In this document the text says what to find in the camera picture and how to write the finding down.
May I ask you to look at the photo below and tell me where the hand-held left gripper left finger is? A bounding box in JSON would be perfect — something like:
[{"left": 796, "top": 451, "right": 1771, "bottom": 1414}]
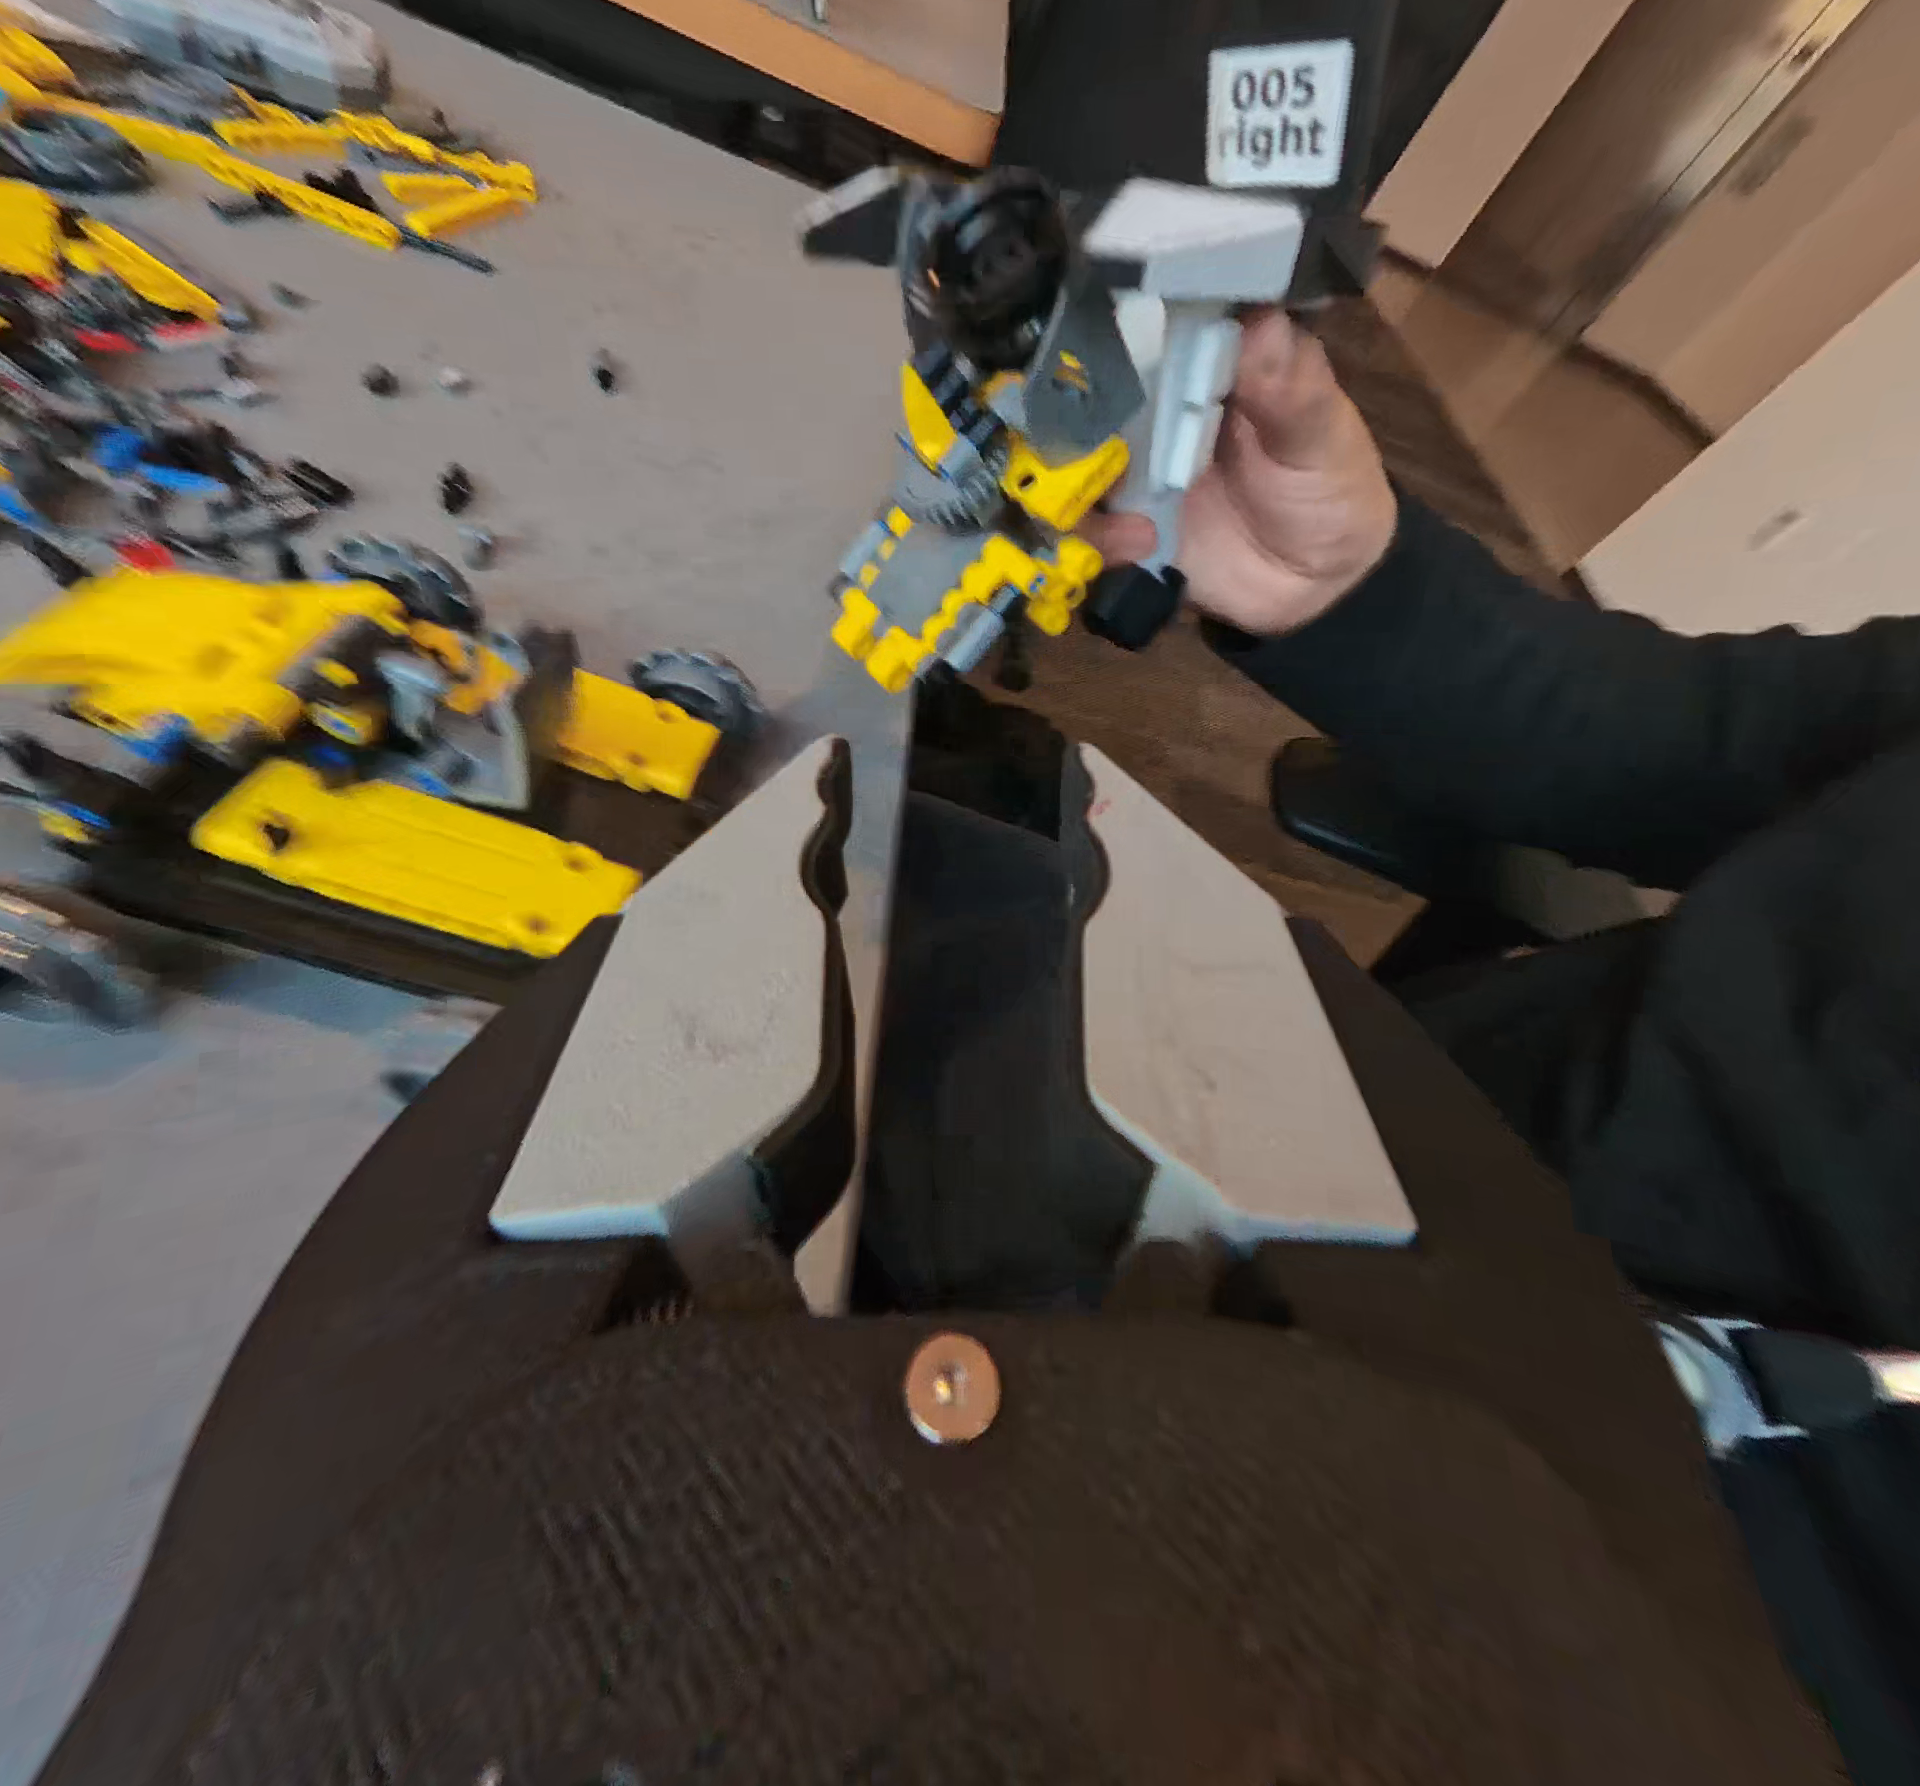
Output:
[{"left": 487, "top": 737, "right": 856, "bottom": 1256}]

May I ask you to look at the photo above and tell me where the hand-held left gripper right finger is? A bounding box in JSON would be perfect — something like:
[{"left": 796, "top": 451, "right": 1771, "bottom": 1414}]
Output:
[{"left": 1069, "top": 743, "right": 1421, "bottom": 1249}]

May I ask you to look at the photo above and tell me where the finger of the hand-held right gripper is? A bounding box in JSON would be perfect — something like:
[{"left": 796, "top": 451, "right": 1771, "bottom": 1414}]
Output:
[{"left": 798, "top": 162, "right": 925, "bottom": 273}]

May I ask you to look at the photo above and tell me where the yellow black toy brick vehicle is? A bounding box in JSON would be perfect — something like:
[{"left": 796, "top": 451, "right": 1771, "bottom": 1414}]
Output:
[{"left": 0, "top": 534, "right": 769, "bottom": 965}]

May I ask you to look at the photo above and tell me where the yellow grey toy brick assembly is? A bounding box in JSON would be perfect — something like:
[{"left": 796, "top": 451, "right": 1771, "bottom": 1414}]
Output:
[{"left": 828, "top": 167, "right": 1154, "bottom": 695}]

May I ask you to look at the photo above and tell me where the person's right forearm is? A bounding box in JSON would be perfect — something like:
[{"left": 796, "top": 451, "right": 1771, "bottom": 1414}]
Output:
[{"left": 1199, "top": 493, "right": 1920, "bottom": 905}]

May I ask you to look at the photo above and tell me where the grey desk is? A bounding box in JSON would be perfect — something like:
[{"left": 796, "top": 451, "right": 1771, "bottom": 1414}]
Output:
[{"left": 0, "top": 0, "right": 978, "bottom": 1780}]

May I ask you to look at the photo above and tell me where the person's right hand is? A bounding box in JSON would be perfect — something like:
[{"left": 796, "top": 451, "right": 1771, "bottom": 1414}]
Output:
[{"left": 1081, "top": 311, "right": 1404, "bottom": 641}]

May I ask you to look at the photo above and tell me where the large grey toy brick part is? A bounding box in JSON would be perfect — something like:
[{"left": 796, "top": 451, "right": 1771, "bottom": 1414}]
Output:
[{"left": 73, "top": 0, "right": 396, "bottom": 112}]

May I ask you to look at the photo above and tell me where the pile of loose toy bricks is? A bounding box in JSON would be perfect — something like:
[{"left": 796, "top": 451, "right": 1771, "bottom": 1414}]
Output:
[{"left": 0, "top": 0, "right": 633, "bottom": 590}]

